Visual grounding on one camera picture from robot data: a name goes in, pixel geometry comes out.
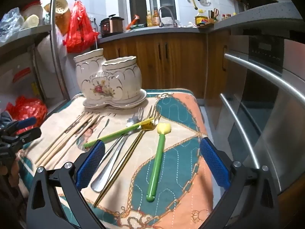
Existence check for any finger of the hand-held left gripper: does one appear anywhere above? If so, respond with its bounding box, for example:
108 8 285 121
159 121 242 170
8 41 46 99
14 127 42 146
10 117 38 134

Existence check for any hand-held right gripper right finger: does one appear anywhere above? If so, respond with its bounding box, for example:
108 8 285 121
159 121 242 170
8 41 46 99
200 137 279 229

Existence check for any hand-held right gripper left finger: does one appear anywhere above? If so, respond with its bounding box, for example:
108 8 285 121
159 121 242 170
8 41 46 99
26 139 105 229

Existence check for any gold fork dark handle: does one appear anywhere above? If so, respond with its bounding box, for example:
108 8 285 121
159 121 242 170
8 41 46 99
93 105 161 208

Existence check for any green-handled yellow fork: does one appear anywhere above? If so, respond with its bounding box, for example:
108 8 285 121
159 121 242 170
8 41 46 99
84 117 155 148

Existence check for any silver steel fork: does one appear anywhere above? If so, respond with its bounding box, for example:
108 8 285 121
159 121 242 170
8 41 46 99
96 115 141 170

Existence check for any green-handled yellow spoon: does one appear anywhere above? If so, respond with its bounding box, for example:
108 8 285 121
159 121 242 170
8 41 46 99
146 123 172 202

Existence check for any stainless steel fork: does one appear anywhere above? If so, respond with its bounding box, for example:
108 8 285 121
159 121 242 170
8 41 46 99
91 107 145 193

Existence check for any white floral ceramic utensil holder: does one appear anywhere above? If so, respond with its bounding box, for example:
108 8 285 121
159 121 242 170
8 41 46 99
73 48 143 101

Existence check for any person's left hand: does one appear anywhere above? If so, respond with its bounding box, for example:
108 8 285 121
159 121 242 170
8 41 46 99
5 159 20 188

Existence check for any crumpled red plastic bag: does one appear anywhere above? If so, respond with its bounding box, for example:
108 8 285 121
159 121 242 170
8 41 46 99
6 95 48 134

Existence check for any printed quilted cloth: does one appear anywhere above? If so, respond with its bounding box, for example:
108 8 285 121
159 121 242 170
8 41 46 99
17 88 215 229

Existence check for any white appliance red label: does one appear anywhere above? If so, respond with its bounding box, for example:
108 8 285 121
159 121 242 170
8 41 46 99
0 49 46 108

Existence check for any white ceramic drip tray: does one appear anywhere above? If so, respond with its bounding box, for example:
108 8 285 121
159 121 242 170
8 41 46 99
82 89 147 110

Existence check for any chrome pole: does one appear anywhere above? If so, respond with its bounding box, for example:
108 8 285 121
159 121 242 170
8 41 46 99
51 0 70 101

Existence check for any stainless steel oven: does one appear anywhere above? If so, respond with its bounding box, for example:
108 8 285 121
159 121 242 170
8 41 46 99
219 35 305 197

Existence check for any grey shelf board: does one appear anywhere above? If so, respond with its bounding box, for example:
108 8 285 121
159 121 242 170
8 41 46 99
0 24 53 54

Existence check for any clear plastic bag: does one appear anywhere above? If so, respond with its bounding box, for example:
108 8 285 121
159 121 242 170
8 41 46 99
0 7 25 42

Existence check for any hanging red plastic bag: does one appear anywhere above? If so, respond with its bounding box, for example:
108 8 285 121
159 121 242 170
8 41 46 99
63 1 100 53

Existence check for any white jar red lid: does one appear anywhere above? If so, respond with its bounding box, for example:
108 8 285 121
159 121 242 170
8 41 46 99
20 0 44 27

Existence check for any beige plastic colander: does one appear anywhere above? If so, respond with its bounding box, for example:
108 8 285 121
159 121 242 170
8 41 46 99
44 0 72 34

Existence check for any dark electric pressure cooker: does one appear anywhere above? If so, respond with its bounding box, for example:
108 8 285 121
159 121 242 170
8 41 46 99
99 14 125 38

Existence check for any yellow round container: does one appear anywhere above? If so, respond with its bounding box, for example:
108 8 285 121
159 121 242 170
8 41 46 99
195 15 209 26

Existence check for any orange snack packet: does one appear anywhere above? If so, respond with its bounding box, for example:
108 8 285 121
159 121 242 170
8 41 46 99
128 14 141 30

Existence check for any grey kitchen countertop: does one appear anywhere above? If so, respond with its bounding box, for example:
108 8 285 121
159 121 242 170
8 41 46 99
98 2 305 45

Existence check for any orange sauce bottle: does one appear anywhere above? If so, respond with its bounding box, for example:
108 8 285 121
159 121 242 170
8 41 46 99
152 10 161 27

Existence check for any chrome kitchen faucet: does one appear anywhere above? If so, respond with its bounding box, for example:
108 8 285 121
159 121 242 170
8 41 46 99
157 6 178 28

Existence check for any dark glass window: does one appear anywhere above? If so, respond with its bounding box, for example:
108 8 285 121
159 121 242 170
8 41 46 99
127 0 178 22

